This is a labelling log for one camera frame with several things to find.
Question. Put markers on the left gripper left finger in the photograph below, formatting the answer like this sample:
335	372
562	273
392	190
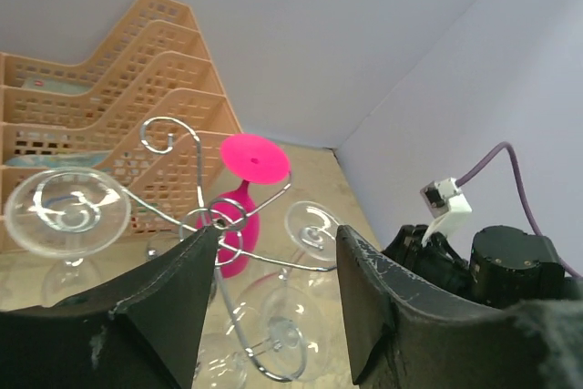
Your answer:
140	330

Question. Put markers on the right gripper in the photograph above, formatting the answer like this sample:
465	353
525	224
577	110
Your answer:
435	261

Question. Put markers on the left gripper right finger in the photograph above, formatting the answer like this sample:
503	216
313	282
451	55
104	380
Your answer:
404	332

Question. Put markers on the clear back wine glass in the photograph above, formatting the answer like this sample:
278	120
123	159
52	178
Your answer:
220	363

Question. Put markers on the clear wine glass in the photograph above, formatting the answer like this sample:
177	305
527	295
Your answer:
220	363
67	215

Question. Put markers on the clear champagne flute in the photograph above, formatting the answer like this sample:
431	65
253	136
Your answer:
280	313

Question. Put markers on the pink plastic goblet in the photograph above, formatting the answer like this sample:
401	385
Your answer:
255	160

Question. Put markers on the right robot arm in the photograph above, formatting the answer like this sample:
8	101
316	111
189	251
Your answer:
506	265

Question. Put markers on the chrome wine glass rack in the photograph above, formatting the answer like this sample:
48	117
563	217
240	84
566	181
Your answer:
263	195

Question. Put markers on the orange plastic file organizer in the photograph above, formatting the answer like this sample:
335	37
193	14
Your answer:
147	108

